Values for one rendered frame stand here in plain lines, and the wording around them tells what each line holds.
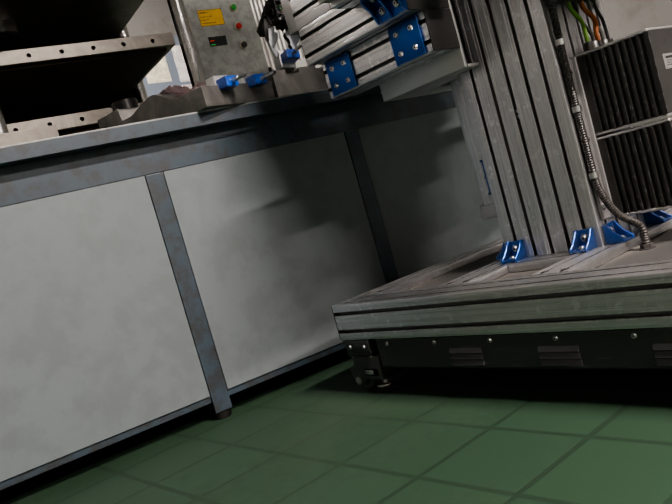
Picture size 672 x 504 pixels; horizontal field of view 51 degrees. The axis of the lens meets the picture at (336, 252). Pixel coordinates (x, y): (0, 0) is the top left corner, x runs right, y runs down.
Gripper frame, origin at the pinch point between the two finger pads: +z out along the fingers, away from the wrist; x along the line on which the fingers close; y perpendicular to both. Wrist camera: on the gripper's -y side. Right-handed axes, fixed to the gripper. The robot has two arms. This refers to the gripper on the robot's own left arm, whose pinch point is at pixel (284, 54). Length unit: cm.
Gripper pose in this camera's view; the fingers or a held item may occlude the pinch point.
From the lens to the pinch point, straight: 220.2
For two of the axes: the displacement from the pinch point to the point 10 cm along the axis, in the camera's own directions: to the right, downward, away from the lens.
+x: 8.5, -1.3, 5.1
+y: 4.8, -2.3, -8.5
